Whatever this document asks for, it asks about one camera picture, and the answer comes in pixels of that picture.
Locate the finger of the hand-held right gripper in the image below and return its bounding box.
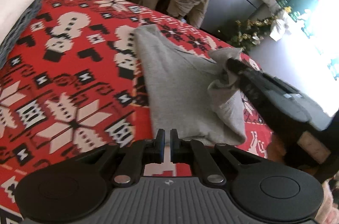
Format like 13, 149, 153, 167
225, 57, 257, 81

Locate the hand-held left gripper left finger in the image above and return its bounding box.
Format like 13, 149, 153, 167
73, 129, 166, 186

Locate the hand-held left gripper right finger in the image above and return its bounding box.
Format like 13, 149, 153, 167
169, 129, 262, 186

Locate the grey t-shirt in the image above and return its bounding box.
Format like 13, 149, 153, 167
134, 25, 248, 146

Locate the small Christmas tree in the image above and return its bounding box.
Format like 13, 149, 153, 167
228, 9, 282, 53

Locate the white wrapping cloth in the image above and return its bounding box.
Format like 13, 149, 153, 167
269, 12, 292, 42

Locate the red patterned blanket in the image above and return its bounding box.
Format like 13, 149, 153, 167
0, 0, 274, 218

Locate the pink fleece clothing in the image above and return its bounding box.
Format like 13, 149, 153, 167
315, 176, 339, 224

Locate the folded blue-grey knit cloth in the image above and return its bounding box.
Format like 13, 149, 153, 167
0, 0, 44, 69

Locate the folded white cloth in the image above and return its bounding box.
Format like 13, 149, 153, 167
0, 0, 43, 44

